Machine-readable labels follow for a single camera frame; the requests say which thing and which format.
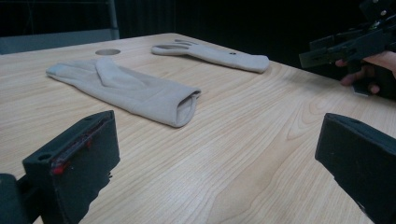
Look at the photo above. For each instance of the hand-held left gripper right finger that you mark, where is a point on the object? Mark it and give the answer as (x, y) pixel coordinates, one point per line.
(364, 165)

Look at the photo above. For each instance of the beige fabric glove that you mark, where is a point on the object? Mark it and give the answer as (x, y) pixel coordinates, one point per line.
(218, 57)
(140, 93)

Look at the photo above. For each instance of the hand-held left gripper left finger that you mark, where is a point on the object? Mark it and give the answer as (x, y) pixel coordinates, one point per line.
(77, 168)

